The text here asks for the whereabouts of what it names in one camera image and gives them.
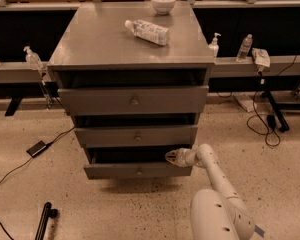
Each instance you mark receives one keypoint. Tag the flat white paper pad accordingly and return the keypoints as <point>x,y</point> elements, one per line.
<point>245,102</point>

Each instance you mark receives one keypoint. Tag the black power adapter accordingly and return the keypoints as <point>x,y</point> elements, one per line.
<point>37,149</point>

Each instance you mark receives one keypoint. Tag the blue tape cross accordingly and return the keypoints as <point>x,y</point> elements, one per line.
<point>259,231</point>

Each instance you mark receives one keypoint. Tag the grey shelf rail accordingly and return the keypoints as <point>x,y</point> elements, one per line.
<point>20,72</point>

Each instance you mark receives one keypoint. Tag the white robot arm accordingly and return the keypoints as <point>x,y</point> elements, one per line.
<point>218,213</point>

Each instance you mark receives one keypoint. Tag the black table leg right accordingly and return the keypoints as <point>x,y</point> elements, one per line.
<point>266,93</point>

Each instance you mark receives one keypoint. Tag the grey middle drawer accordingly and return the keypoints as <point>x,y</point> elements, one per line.
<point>136,136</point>

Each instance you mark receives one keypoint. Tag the grey top drawer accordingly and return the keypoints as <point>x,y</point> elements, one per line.
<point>122,101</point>

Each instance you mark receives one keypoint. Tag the white plastic bag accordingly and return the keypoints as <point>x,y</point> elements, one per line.
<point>261,57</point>

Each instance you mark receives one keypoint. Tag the white pump sanitizer bottle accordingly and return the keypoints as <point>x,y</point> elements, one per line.
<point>214,44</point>

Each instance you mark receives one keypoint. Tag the white bowl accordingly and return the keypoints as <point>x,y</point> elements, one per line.
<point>163,7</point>

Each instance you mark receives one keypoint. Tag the lying clear water bottle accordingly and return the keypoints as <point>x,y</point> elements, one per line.
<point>148,31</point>

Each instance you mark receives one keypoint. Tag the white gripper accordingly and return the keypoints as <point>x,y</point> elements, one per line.
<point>182,157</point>

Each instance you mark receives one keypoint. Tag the grey drawer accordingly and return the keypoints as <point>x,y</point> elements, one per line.
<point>122,101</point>
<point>134,170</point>
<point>136,136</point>

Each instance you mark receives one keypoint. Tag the grey bottom drawer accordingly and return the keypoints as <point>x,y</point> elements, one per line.
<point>134,170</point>

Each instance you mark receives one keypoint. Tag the grey drawer cabinet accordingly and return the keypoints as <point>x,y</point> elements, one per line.
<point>98,51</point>

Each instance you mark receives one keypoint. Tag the clear pump bottle left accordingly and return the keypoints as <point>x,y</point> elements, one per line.
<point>33,59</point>

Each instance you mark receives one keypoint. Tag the black bracket left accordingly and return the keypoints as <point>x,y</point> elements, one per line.
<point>13,106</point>

